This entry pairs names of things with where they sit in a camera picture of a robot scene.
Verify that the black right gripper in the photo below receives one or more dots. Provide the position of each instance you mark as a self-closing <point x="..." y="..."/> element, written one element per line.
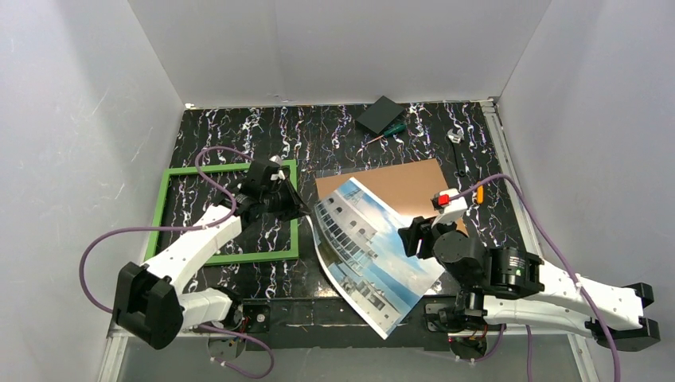
<point x="419" y="239"/>

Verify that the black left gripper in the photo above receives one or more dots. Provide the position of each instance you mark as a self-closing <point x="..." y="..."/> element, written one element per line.
<point x="284" y="200"/>

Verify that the building photo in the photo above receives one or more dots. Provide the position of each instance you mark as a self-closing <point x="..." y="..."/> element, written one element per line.
<point x="357" y="244"/>

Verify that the orange handled screwdriver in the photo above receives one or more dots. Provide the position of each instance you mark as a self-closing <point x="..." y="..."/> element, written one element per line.
<point x="480" y="195"/>

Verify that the green picture frame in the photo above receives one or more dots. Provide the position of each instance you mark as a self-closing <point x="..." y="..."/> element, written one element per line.
<point x="227" y="259"/>

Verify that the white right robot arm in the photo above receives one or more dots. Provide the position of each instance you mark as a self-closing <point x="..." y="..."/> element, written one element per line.
<point x="508" y="286"/>

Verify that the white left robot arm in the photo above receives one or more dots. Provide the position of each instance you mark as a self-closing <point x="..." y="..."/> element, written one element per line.
<point x="150" y="300"/>

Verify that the brown backing board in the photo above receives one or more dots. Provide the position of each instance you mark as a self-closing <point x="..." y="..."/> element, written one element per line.
<point x="406" y="188"/>

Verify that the black square box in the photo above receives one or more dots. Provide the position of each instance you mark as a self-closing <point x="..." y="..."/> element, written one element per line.
<point x="377" y="117"/>

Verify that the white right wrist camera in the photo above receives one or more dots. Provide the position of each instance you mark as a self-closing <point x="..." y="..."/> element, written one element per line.
<point x="449" y="206"/>

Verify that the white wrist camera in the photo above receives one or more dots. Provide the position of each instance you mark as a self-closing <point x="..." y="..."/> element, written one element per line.
<point x="449" y="206"/>
<point x="278" y="173"/>

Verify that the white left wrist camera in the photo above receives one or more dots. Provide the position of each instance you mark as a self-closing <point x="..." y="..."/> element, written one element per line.
<point x="278" y="173"/>

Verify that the green handled screwdriver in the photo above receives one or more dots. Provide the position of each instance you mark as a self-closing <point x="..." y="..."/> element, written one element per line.
<point x="391" y="131"/>

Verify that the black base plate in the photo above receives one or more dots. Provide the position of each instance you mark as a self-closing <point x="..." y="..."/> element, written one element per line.
<point x="331" y="323"/>

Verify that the aluminium rail frame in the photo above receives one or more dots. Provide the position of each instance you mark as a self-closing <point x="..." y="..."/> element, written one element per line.
<point x="316" y="139"/>

